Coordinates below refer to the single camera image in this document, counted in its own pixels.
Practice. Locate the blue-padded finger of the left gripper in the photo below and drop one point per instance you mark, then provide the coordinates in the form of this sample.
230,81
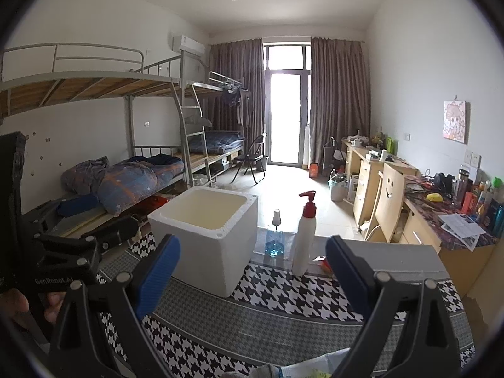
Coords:
80,204

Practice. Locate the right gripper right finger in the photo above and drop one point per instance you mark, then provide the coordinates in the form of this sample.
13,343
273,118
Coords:
427,346

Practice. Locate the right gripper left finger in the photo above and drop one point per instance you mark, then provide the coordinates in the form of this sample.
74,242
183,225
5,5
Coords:
80,347

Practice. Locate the blue face mask pack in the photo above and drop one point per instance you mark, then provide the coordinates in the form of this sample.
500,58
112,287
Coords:
322,366

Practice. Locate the person's left hand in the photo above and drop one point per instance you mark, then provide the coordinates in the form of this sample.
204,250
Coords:
16,306

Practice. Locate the blue plaid quilt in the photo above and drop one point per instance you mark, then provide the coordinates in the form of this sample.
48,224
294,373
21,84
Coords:
125,184

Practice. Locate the red plastic bag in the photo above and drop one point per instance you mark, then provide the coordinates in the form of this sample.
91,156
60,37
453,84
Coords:
148,205

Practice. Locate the houndstooth tablecloth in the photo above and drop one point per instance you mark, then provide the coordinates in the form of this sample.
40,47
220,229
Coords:
272,317

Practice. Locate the papers on desk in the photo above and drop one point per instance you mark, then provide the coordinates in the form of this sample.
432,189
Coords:
463,228

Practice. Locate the long wooden desk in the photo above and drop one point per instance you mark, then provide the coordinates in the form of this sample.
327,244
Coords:
418,224

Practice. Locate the red snack packet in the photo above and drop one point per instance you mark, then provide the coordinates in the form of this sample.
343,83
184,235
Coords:
323,264

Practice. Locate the metal bunk bed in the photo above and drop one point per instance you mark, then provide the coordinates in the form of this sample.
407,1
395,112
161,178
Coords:
82,101

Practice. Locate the yellow object on desk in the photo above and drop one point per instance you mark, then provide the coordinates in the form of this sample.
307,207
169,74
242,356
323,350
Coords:
434,197

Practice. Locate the white styrofoam box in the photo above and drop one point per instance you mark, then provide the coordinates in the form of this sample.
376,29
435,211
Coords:
217,229

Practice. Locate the white pump lotion bottle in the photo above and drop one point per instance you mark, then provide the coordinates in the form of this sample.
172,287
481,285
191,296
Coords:
304,236

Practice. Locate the bottles cluster on desk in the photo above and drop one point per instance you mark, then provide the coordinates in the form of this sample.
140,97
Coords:
480,200

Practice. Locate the wooden smiley chair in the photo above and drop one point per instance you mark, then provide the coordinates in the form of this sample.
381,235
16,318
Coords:
388,206

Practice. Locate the blue liquid spray bottle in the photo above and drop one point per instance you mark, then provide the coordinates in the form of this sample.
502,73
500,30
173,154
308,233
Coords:
274,244

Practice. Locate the white waste bin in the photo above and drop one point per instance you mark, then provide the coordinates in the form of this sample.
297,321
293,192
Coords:
338,185

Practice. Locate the black folding chair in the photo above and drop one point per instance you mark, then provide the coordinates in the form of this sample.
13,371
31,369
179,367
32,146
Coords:
253,155

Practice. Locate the orange floor container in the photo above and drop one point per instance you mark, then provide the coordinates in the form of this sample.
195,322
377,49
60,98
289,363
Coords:
313,170

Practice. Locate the left brown curtain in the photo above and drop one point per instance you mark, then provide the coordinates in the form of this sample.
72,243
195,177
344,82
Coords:
241,105

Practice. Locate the brown curtain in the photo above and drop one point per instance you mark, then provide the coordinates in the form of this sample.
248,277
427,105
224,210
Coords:
241,105
340,103

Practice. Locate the glass balcony door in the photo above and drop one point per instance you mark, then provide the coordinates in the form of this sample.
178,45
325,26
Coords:
287,69

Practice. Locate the right brown curtain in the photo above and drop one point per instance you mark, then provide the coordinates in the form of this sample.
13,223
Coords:
340,103

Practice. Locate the wall air conditioner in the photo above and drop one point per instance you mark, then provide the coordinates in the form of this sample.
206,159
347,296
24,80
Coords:
189,45

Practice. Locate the cartoon wall picture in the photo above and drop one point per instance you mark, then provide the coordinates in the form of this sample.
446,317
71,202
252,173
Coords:
455,121

